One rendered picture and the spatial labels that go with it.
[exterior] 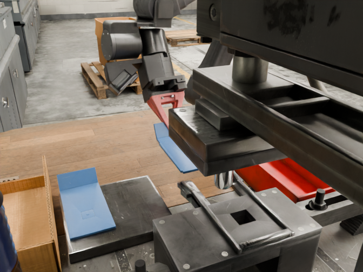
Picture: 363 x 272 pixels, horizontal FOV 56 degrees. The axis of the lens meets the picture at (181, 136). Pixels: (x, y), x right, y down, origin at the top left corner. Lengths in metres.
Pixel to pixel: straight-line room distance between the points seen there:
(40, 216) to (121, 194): 0.14
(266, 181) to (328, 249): 0.15
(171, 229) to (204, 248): 0.05
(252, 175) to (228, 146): 0.35
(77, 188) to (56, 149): 0.23
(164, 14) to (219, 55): 0.19
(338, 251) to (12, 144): 0.75
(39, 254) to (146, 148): 0.42
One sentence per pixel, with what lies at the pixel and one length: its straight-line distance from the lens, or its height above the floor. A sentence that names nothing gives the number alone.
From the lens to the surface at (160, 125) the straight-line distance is 0.68.
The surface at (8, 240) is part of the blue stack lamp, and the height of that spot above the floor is 1.17.
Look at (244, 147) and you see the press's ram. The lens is 0.34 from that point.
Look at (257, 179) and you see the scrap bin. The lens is 0.67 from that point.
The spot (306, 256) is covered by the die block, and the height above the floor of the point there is 0.94.
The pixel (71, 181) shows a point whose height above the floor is 0.93.
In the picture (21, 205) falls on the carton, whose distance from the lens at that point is 0.69.
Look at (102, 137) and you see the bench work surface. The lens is 0.90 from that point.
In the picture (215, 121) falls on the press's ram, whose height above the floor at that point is 1.15.
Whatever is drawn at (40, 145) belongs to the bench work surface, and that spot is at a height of 0.90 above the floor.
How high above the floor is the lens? 1.29
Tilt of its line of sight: 26 degrees down
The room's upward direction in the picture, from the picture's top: straight up
